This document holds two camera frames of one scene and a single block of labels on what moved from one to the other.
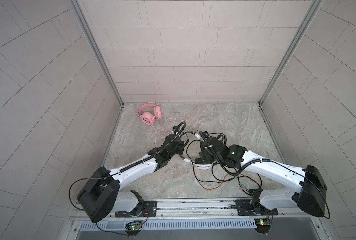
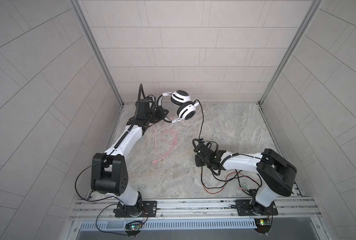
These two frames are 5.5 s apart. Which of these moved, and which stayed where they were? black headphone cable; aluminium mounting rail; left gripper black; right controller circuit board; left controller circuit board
Moved: black headphone cable; left gripper black
Stayed: right controller circuit board; left controller circuit board; aluminium mounting rail
